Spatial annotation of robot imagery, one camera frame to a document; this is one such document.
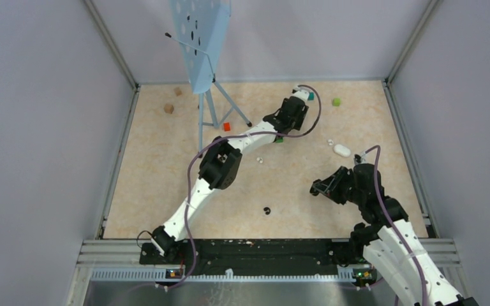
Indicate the light blue music stand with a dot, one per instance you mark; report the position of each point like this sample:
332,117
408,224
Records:
200,30

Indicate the white charging case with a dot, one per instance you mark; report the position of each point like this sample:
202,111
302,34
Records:
341,150

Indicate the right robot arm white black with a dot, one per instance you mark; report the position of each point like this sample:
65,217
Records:
380,228

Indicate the wooden cube near stand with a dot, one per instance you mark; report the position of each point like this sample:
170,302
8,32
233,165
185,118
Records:
169,108

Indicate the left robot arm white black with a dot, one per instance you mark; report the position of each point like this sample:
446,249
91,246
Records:
220,163

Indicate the aluminium rail frame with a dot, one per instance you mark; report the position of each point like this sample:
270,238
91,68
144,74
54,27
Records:
118,260

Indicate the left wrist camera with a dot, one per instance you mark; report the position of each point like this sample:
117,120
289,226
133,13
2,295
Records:
300,92

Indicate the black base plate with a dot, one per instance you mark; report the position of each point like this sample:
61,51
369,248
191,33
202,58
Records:
259,257

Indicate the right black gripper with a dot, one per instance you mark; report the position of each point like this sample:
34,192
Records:
329,187

